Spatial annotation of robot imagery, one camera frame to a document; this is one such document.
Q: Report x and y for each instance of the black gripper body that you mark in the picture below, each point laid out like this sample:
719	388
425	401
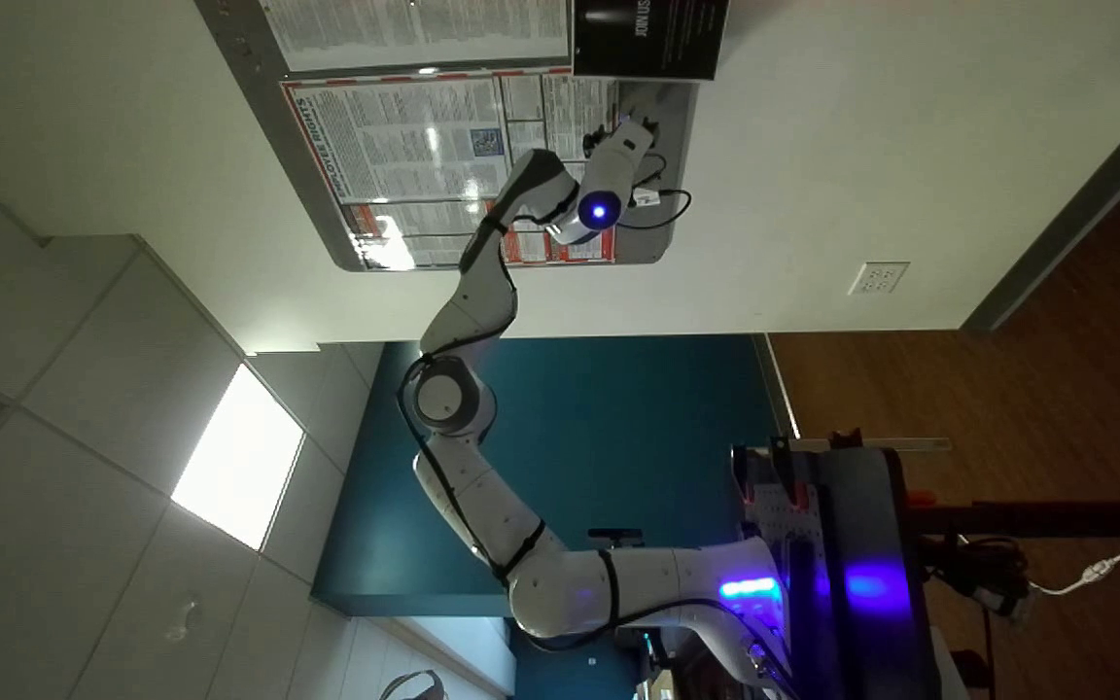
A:
631	136

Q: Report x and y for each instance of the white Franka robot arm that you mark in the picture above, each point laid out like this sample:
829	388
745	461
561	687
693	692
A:
468	487

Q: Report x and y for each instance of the column of small red-bordered notices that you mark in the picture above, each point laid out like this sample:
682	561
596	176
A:
561	110

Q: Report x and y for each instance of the black microwave oven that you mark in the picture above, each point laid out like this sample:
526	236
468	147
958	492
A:
651	36

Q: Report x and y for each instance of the red-bordered sheet with glare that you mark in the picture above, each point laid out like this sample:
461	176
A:
425	236

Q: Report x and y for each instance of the large white text poster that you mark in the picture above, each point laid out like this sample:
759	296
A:
417	32

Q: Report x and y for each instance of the bright ceiling light panel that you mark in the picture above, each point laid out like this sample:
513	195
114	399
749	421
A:
237	456

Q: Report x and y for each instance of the black stand pole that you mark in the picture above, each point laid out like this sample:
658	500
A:
1052	517

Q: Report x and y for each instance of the ceiling sprinkler head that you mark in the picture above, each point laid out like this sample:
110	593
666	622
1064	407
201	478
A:
180	622

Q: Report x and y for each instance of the white wall outlet plate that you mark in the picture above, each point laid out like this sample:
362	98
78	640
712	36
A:
876	278

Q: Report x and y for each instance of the small black T-shaped bracket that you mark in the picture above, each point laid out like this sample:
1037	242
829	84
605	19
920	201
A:
614	535

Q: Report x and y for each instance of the grey door frame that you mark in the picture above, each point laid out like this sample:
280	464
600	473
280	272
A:
1078	201

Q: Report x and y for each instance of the black camera on stand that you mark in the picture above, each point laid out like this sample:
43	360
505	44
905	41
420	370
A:
986	573

